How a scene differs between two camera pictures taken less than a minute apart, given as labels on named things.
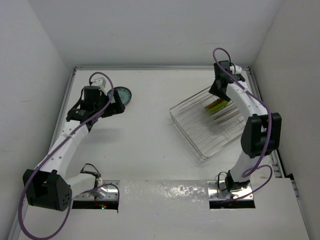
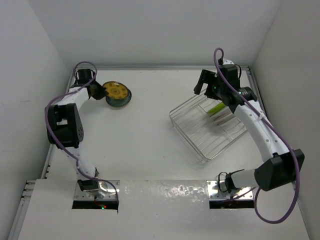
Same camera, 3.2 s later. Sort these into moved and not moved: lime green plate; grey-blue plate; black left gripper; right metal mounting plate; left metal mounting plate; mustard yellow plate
Moved: black left gripper; mustard yellow plate
Not moved: lime green plate; right metal mounting plate; grey-blue plate; left metal mounting plate
